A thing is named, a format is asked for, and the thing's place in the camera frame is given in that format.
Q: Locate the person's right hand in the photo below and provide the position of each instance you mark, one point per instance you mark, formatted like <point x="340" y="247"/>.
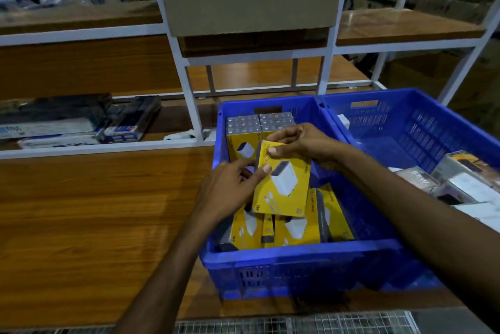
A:
<point x="312" y="144"/>

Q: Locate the person's right forearm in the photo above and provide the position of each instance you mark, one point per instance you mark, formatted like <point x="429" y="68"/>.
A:
<point x="422" y="228"/>

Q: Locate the white charger box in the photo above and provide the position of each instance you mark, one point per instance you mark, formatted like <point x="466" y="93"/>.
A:
<point x="449" y="199"/>

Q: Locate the white metal shelving rack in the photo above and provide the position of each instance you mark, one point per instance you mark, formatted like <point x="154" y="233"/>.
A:
<point x="78" y="228"/>

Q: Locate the person's left forearm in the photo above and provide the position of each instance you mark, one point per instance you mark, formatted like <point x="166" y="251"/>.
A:
<point x="164" y="279"/>

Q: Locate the white plastic piece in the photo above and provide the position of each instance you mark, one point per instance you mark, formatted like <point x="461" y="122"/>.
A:
<point x="179" y="135"/>

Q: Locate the black flat case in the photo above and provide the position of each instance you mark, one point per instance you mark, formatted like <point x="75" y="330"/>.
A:
<point x="50" y="107"/>

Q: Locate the group of yellow charger boxes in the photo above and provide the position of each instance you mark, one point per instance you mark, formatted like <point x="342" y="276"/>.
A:
<point x="312" y="224"/>

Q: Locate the person's left hand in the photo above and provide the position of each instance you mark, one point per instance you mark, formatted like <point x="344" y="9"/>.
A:
<point x="226" y="193"/>

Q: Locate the blue plastic crate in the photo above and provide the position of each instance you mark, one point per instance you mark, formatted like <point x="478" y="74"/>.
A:
<point x="293" y="267"/>
<point x="390" y="142"/>

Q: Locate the open brown cardboard box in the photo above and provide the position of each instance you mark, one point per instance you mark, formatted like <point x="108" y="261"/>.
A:
<point x="422" y="72"/>

